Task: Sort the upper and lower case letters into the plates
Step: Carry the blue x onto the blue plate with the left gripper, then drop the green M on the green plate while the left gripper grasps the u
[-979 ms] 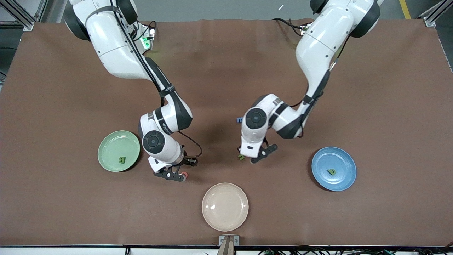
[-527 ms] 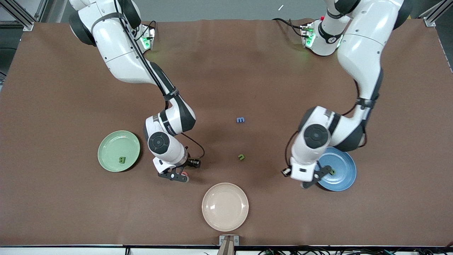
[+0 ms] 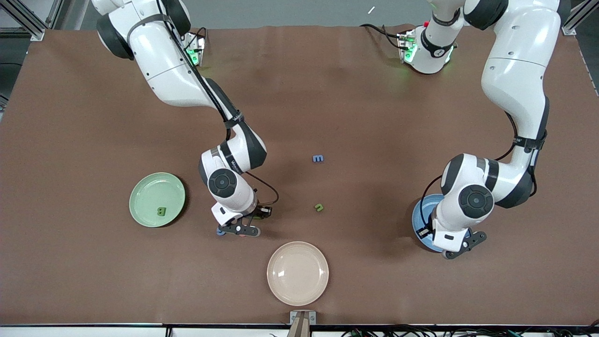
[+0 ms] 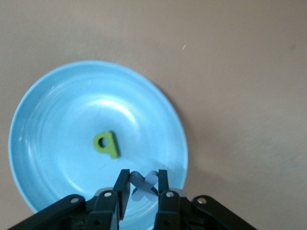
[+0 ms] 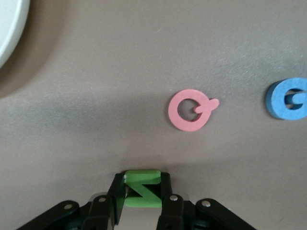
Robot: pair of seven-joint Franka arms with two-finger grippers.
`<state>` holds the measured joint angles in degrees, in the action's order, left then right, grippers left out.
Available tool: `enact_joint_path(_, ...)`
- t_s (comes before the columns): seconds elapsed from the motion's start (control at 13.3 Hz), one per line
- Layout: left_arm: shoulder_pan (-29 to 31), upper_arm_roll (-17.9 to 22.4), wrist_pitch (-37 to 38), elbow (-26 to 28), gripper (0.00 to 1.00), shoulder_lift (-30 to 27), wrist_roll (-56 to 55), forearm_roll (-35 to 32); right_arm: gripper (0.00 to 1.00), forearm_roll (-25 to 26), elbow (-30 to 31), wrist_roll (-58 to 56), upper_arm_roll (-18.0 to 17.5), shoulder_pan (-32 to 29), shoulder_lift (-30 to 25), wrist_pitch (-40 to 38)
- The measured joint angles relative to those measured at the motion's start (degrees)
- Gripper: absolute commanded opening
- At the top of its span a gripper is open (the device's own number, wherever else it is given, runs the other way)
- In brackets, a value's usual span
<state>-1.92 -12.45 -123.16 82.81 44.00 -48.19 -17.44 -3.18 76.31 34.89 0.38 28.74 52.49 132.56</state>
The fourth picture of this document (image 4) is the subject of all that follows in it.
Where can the green foam letter q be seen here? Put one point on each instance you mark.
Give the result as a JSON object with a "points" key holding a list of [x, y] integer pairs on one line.
{"points": [[106, 151]]}

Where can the blue plastic plate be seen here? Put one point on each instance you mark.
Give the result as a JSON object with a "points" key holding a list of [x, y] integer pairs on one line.
{"points": [[60, 119]]}

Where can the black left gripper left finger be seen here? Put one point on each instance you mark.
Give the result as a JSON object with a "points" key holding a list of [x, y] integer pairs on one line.
{"points": [[105, 210]]}

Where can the blue foam letter x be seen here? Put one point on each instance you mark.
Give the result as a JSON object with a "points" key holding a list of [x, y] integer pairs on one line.
{"points": [[144, 187]]}

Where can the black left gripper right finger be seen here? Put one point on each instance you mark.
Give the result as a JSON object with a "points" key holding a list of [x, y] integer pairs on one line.
{"points": [[172, 210]]}

